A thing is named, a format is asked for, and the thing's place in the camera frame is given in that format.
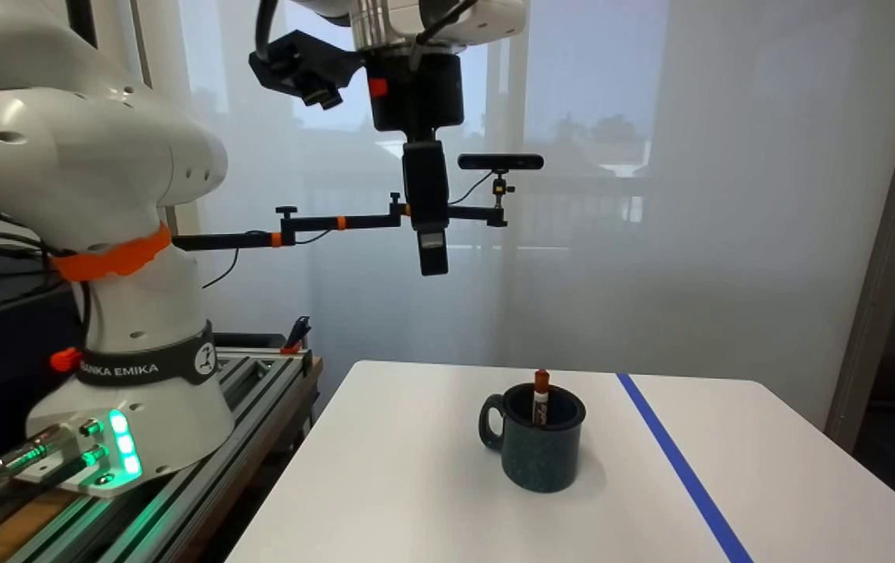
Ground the black stereo camera on boom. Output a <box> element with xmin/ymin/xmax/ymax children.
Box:
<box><xmin>457</xmin><ymin>154</ymin><xmax>544</xmax><ymax>176</ymax></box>

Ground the blue tape line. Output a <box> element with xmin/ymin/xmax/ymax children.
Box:
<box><xmin>617</xmin><ymin>371</ymin><xmax>754</xmax><ymax>563</ymax></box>

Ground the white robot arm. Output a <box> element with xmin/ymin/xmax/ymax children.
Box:
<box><xmin>0</xmin><ymin>0</ymin><xmax>526</xmax><ymax>496</ymax></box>

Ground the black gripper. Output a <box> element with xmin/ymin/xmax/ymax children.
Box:
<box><xmin>365</xmin><ymin>51</ymin><xmax>464</xmax><ymax>276</ymax></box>

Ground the red dry erase marker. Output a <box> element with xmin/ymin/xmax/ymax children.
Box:
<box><xmin>533</xmin><ymin>368</ymin><xmax>552</xmax><ymax>425</ymax></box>

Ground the aluminium rail robot base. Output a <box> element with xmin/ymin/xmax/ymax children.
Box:
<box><xmin>0</xmin><ymin>348</ymin><xmax>319</xmax><ymax>563</ymax></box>

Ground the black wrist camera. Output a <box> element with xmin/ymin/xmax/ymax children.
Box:
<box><xmin>248</xmin><ymin>32</ymin><xmax>362</xmax><ymax>110</ymax></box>

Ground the dark green ceramic mug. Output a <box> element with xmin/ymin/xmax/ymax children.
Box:
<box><xmin>480</xmin><ymin>384</ymin><xmax>586</xmax><ymax>494</ymax></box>

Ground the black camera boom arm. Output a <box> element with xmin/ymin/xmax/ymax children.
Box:
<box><xmin>171</xmin><ymin>172</ymin><xmax>516</xmax><ymax>251</ymax></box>

